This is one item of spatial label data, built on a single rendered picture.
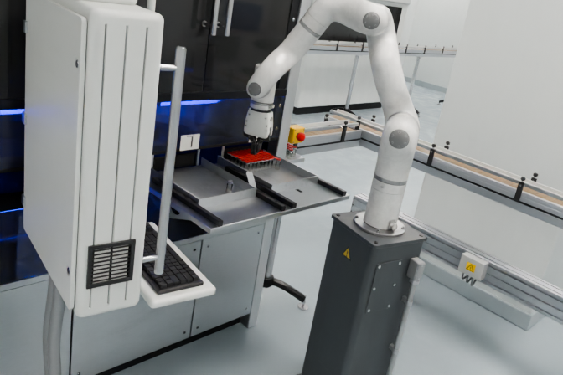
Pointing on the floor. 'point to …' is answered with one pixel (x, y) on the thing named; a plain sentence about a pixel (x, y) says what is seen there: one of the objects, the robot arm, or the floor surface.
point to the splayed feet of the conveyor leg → (286, 290)
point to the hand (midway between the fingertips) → (255, 148)
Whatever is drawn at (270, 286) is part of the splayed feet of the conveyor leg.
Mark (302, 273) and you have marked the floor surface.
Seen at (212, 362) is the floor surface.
